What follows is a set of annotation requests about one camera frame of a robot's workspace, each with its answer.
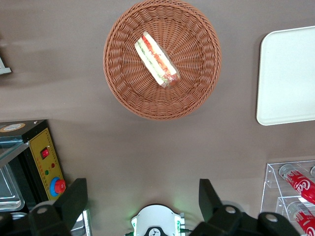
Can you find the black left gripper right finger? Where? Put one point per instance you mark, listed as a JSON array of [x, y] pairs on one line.
[[221, 218]]

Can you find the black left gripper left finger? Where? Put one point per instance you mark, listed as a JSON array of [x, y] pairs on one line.
[[61, 211]]

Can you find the plastic-wrapped sandwich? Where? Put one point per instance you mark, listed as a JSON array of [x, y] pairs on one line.
[[157, 60]]

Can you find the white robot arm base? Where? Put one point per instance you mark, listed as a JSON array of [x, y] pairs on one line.
[[156, 220]]

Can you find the round brown wicker basket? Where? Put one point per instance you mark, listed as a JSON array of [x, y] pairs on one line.
[[192, 81]]

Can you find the white plastic tray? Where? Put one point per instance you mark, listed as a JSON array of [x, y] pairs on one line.
[[288, 76]]

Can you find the steel pan in cabinet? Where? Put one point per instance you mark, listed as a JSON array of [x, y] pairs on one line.
[[8, 191]]

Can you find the clear acrylic can rack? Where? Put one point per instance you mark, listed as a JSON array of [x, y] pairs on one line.
[[273, 186]]

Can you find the red cola can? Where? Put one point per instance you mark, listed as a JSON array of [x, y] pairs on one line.
[[301, 185], [304, 218]]

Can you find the silver can end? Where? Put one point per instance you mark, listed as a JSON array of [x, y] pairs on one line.
[[313, 170]]

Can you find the red rocker power switch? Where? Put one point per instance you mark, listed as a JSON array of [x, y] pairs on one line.
[[45, 153]]

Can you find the grey metal bracket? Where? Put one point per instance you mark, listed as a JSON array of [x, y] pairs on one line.
[[3, 67]]

